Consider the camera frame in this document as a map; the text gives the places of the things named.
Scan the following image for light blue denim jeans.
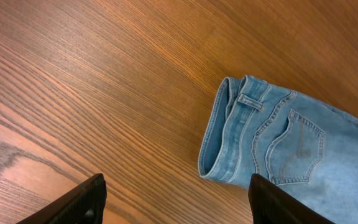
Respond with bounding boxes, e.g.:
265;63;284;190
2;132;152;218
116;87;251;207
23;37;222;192
198;75;358;223

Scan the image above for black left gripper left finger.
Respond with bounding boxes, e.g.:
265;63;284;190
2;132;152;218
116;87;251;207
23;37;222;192
18;173;107;224

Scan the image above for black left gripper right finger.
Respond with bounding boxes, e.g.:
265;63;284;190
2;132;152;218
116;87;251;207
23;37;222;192
248;174;333;224

